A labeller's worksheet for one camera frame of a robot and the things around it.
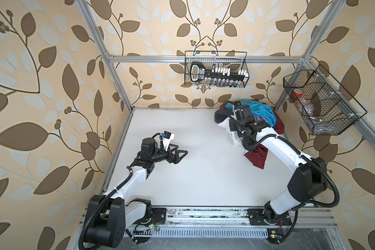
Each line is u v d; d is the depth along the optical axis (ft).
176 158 2.36
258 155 3.02
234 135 2.70
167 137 2.38
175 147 2.76
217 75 2.76
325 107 2.41
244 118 2.09
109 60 3.04
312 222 2.45
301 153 1.51
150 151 2.16
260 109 2.90
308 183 1.41
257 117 2.91
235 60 2.99
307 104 2.30
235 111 2.18
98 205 1.31
